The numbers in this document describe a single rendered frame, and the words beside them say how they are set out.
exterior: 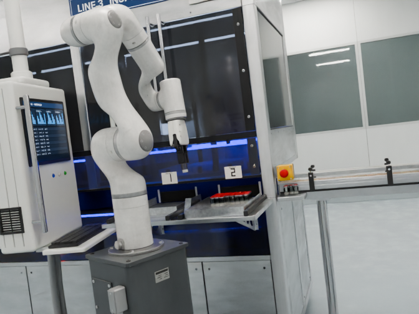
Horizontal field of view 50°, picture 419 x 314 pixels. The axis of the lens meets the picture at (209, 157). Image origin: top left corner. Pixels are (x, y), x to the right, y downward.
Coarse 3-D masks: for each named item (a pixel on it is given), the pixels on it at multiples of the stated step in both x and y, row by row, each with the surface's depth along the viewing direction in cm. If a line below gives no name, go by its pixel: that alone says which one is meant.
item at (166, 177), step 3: (162, 174) 232; (165, 174) 231; (168, 174) 231; (171, 174) 230; (174, 174) 230; (162, 177) 232; (165, 177) 231; (168, 177) 231; (171, 177) 230; (174, 177) 230; (162, 180) 232; (165, 180) 231; (168, 180) 231; (171, 180) 230; (174, 180) 230; (177, 180) 229; (165, 183) 232; (168, 183) 231; (171, 183) 231; (174, 183) 230
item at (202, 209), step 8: (208, 200) 219; (192, 208) 198; (200, 208) 207; (208, 208) 206; (216, 208) 185; (224, 208) 184; (232, 208) 183; (240, 208) 182; (192, 216) 188; (200, 216) 187; (208, 216) 186; (216, 216) 185
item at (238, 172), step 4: (224, 168) 221; (228, 168) 221; (236, 168) 219; (240, 168) 219; (228, 172) 221; (236, 172) 219; (240, 172) 219; (228, 176) 221; (232, 176) 220; (236, 176) 220; (240, 176) 219
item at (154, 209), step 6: (156, 198) 243; (192, 198) 223; (198, 198) 231; (150, 204) 236; (156, 204) 238; (162, 204) 236; (168, 204) 233; (174, 204) 231; (180, 204) 207; (150, 210) 207; (156, 210) 206; (162, 210) 205; (168, 210) 204; (174, 210) 203
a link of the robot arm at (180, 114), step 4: (168, 112) 175; (172, 112) 174; (176, 112) 174; (180, 112) 175; (184, 112) 176; (168, 116) 175; (172, 116) 174; (176, 116) 174; (180, 116) 175; (184, 116) 176; (168, 120) 177
